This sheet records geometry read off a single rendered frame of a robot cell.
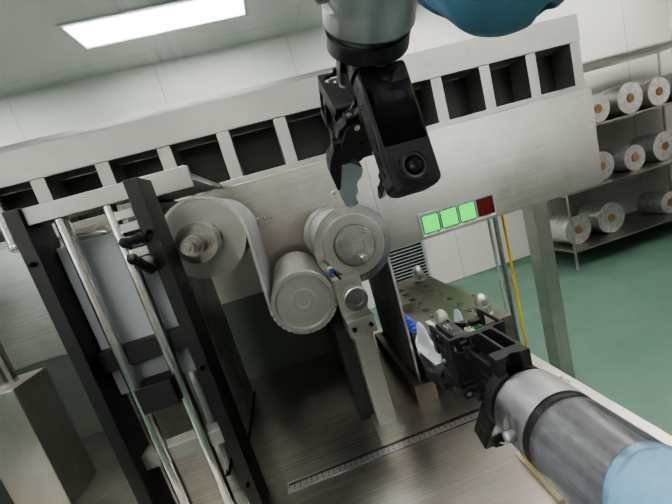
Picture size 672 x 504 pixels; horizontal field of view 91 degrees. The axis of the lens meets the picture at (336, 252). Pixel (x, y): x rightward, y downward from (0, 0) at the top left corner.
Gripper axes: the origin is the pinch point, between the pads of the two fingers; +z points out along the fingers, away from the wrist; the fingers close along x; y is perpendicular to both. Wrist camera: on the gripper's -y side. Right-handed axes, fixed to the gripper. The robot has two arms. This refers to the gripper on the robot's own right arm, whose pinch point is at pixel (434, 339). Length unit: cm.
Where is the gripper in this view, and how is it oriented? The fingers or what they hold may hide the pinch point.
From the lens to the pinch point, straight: 56.0
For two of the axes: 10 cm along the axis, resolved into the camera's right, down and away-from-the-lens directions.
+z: -1.7, -1.4, 9.8
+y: -2.7, -9.4, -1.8
